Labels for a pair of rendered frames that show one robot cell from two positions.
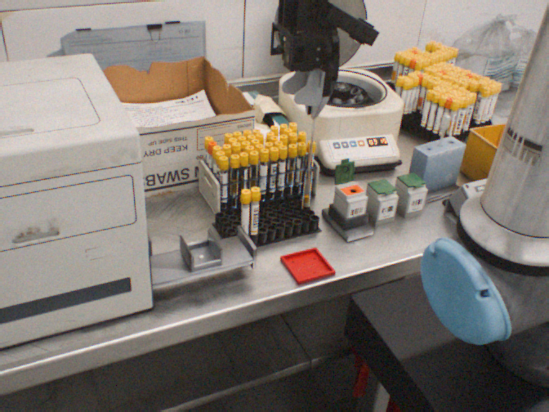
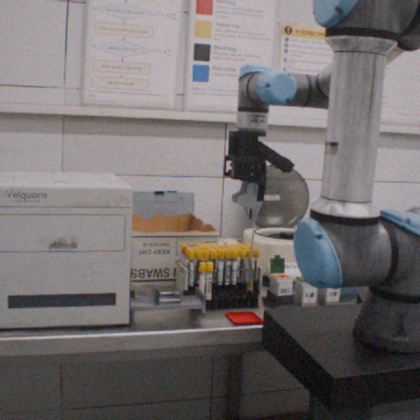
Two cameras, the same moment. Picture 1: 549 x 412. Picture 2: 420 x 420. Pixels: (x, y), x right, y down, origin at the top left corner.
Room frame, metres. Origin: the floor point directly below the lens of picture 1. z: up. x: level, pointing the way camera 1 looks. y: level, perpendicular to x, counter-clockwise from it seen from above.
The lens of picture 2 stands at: (-0.46, -0.19, 1.31)
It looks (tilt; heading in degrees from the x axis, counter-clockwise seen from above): 8 degrees down; 10
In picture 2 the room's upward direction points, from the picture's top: 3 degrees clockwise
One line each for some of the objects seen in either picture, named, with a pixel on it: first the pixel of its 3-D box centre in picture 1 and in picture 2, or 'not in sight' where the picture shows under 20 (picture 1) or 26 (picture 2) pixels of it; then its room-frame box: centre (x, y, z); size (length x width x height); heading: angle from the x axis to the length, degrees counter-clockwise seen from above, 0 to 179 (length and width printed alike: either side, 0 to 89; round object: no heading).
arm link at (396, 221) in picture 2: not in sight; (404, 248); (0.57, -0.36, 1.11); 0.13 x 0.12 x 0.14; 118
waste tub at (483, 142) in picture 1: (510, 160); not in sight; (1.10, -0.47, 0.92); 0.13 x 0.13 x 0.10; 25
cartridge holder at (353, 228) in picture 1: (347, 217); (279, 299); (0.91, -0.13, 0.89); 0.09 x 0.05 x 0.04; 30
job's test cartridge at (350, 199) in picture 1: (349, 204); (280, 288); (0.91, -0.13, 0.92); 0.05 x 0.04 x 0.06; 30
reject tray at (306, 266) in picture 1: (307, 265); (244, 318); (0.78, -0.06, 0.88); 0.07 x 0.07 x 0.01; 27
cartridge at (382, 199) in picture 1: (380, 202); (305, 292); (0.94, -0.19, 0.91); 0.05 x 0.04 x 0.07; 27
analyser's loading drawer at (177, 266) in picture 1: (187, 257); (157, 298); (0.73, 0.13, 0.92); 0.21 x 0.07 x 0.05; 117
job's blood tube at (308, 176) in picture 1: (306, 194); (249, 280); (0.92, -0.06, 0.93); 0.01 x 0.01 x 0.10; 28
